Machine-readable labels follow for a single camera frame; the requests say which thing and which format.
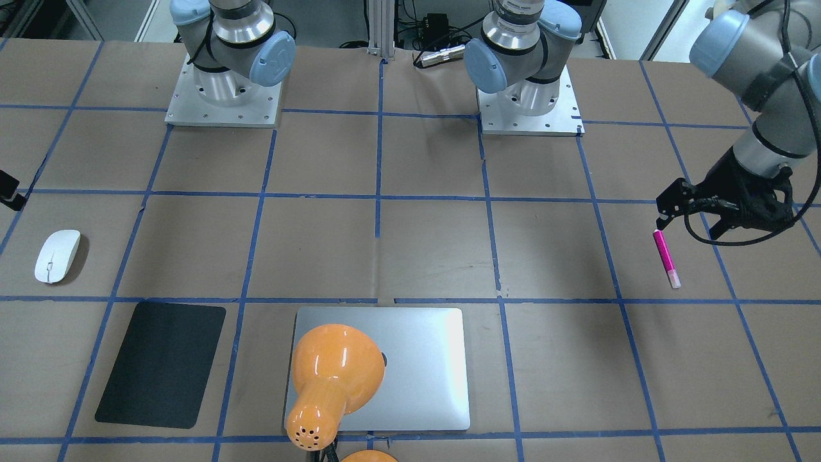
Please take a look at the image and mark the silver apple laptop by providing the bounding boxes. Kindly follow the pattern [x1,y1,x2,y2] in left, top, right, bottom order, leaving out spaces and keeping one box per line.
[293,306,470,432]

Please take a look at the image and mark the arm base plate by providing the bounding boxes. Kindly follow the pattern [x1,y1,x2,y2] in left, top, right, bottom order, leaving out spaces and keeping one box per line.
[476,67,586,137]
[164,64,284,129]

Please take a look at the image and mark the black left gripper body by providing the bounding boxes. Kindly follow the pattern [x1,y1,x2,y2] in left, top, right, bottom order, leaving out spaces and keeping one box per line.
[690,149,797,241]

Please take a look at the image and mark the black mousepad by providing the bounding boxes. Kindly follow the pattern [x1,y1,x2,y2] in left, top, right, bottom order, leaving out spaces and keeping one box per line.
[94,301,228,429]

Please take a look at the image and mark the white computer mouse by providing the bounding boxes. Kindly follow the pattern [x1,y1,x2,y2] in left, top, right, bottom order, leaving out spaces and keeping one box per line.
[33,229,81,284]

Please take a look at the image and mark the orange desk lamp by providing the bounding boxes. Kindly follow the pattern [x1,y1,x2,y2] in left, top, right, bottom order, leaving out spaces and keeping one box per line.
[284,323,387,461]

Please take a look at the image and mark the aluminium frame post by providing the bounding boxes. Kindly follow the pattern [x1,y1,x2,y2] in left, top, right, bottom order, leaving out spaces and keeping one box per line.
[364,0,396,62]

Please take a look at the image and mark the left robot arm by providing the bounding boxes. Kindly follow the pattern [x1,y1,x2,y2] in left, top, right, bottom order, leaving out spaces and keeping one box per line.
[464,1,819,246]

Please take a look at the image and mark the pink marker pen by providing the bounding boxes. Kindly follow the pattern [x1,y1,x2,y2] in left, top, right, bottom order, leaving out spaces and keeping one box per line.
[653,229,681,290]

